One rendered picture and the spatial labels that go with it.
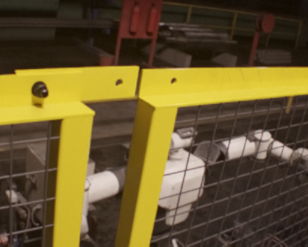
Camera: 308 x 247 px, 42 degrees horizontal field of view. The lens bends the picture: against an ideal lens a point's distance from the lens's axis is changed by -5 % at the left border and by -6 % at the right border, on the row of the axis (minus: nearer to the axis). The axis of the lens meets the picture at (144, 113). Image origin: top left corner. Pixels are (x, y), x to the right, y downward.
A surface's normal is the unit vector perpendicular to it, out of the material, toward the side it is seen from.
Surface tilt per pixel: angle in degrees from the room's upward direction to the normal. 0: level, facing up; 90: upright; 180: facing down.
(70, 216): 90
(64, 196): 90
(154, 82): 90
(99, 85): 90
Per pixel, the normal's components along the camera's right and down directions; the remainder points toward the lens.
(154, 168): 0.58, 0.36
